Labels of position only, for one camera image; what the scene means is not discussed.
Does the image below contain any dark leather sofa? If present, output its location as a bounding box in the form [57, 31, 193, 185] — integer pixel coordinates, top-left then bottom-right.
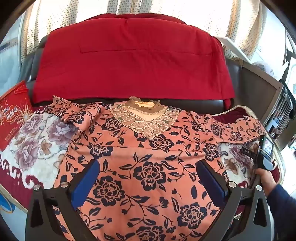
[20, 37, 243, 112]

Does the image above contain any grey side panel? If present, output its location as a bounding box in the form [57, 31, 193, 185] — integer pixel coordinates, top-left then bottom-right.
[240, 61, 285, 127]

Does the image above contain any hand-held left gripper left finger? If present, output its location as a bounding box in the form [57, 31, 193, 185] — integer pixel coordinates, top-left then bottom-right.
[25, 159, 101, 241]

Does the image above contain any white shelf board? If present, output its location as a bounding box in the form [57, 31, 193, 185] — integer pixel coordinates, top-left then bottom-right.
[215, 36, 252, 63]

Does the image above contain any dotted white curtain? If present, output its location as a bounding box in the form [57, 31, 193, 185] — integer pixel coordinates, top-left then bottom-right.
[21, 0, 269, 61]

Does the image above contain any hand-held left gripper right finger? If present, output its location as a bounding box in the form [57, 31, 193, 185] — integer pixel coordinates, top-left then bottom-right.
[196, 159, 273, 241]

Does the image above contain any white appliance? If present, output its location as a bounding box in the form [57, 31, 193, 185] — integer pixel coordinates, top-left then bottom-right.
[0, 30, 26, 98]

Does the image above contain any person's right hand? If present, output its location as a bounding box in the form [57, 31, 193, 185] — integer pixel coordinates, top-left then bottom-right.
[254, 168, 277, 196]

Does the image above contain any white slatted cabinet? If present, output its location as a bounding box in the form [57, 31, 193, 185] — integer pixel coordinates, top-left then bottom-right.
[264, 89, 296, 149]

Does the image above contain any red quilt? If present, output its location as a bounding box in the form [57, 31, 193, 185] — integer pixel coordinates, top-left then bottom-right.
[31, 13, 235, 109]

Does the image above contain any orange floral blouse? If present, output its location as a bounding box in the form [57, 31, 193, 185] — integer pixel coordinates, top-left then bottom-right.
[52, 95, 266, 241]

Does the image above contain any person's right forearm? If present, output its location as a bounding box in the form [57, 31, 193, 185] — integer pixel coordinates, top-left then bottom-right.
[266, 184, 296, 241]

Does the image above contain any floral plush sofa blanket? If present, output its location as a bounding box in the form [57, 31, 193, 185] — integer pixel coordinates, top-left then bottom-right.
[0, 105, 284, 214]

